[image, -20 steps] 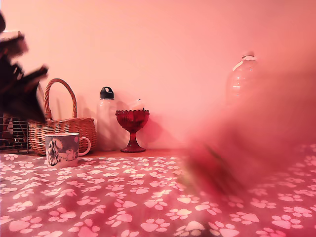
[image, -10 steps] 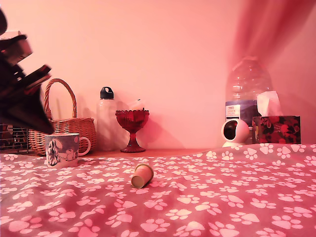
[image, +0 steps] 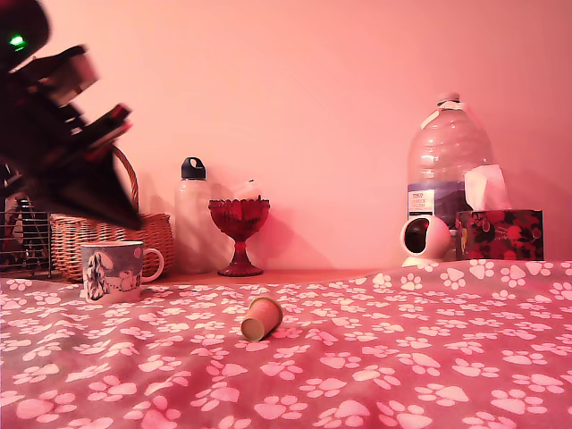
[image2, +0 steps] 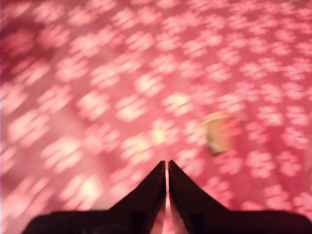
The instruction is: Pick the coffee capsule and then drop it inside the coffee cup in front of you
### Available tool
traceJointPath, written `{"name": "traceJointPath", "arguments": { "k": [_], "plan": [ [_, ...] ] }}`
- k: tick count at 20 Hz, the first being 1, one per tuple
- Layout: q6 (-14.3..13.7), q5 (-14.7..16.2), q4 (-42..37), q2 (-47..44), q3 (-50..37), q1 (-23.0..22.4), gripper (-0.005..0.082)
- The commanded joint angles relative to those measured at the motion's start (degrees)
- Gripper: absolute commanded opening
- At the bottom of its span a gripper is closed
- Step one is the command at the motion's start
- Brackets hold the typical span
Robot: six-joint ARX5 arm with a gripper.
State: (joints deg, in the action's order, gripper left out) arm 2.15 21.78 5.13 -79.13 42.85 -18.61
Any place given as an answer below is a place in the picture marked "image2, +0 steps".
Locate paw print cloth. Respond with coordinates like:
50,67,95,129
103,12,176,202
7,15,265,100
0,0,312,234

